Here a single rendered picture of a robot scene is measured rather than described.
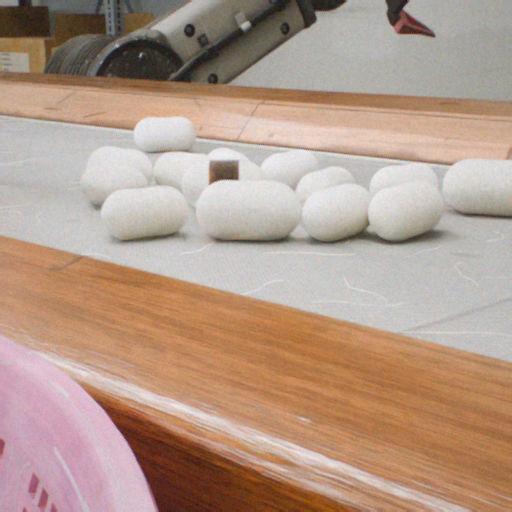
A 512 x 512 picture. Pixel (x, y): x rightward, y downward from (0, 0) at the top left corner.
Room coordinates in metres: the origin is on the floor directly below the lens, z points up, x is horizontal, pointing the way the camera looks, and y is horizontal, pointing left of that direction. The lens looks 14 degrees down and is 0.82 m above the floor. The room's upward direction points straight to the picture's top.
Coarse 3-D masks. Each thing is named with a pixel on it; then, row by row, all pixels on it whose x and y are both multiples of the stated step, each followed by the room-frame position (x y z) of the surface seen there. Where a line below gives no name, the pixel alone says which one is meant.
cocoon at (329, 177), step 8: (328, 168) 0.40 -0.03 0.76; (336, 168) 0.40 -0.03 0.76; (312, 176) 0.38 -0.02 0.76; (320, 176) 0.38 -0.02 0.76; (328, 176) 0.39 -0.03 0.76; (336, 176) 0.39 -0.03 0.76; (344, 176) 0.39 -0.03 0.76; (352, 176) 0.40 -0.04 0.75; (304, 184) 0.38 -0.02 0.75; (312, 184) 0.38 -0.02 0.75; (320, 184) 0.38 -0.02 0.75; (328, 184) 0.38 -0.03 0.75; (336, 184) 0.38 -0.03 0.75; (296, 192) 0.39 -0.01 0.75; (304, 192) 0.38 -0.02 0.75; (312, 192) 0.38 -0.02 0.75; (304, 200) 0.38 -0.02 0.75
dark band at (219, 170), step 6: (210, 162) 0.40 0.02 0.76; (216, 162) 0.40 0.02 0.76; (222, 162) 0.40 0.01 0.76; (228, 162) 0.40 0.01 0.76; (234, 162) 0.40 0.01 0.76; (210, 168) 0.40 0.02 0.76; (216, 168) 0.40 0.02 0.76; (222, 168) 0.40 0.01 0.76; (228, 168) 0.40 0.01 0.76; (234, 168) 0.40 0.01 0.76; (210, 174) 0.40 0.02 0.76; (216, 174) 0.40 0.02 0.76; (222, 174) 0.40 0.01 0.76; (228, 174) 0.40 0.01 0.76; (234, 174) 0.40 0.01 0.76; (210, 180) 0.40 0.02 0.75; (216, 180) 0.40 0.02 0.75; (222, 180) 0.40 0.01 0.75; (228, 180) 0.40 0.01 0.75; (234, 180) 0.40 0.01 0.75
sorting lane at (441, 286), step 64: (0, 128) 0.71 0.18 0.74; (64, 128) 0.71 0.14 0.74; (0, 192) 0.45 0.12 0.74; (64, 192) 0.45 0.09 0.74; (128, 256) 0.33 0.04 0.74; (192, 256) 0.32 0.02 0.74; (256, 256) 0.32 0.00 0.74; (320, 256) 0.32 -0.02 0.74; (384, 256) 0.32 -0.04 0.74; (448, 256) 0.32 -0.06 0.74; (384, 320) 0.25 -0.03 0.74; (448, 320) 0.25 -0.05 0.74
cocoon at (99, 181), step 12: (96, 168) 0.41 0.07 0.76; (108, 168) 0.41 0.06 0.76; (120, 168) 0.40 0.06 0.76; (132, 168) 0.41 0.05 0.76; (84, 180) 0.41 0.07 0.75; (96, 180) 0.41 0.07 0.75; (108, 180) 0.40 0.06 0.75; (120, 180) 0.40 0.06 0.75; (132, 180) 0.40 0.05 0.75; (144, 180) 0.40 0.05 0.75; (84, 192) 0.41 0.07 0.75; (96, 192) 0.40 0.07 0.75; (108, 192) 0.40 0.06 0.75; (96, 204) 0.41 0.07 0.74
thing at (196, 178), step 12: (192, 168) 0.40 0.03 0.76; (204, 168) 0.40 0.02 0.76; (240, 168) 0.40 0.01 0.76; (252, 168) 0.40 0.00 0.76; (192, 180) 0.40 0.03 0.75; (204, 180) 0.40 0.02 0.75; (240, 180) 0.40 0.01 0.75; (252, 180) 0.40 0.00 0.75; (264, 180) 0.40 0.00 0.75; (192, 192) 0.40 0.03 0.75; (192, 204) 0.40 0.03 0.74
